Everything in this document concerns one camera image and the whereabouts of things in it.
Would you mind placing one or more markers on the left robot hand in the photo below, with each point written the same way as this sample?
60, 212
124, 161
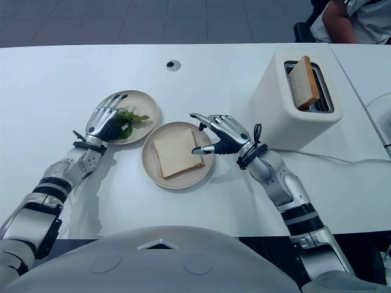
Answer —
99, 119

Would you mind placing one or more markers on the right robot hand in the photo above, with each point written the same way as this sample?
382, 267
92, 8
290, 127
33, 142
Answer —
227, 134

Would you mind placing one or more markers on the green lettuce leaf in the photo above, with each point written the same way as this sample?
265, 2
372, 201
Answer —
134, 117

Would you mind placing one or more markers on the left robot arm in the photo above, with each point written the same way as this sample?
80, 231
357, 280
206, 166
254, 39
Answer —
46, 198

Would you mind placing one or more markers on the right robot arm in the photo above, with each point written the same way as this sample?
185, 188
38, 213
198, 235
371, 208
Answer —
293, 207

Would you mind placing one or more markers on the cream plate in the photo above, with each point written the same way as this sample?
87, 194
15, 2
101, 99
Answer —
143, 103
183, 178

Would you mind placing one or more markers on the bread slice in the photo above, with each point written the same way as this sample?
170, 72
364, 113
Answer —
178, 152
302, 84

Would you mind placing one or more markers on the cream toaster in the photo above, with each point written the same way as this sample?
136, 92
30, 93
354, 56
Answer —
275, 103

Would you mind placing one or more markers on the black chair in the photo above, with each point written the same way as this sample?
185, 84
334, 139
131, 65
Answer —
302, 32

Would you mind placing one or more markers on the robot body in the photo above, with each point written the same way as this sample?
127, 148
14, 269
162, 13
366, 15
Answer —
159, 259

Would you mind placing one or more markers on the person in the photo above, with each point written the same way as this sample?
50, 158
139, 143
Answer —
351, 18

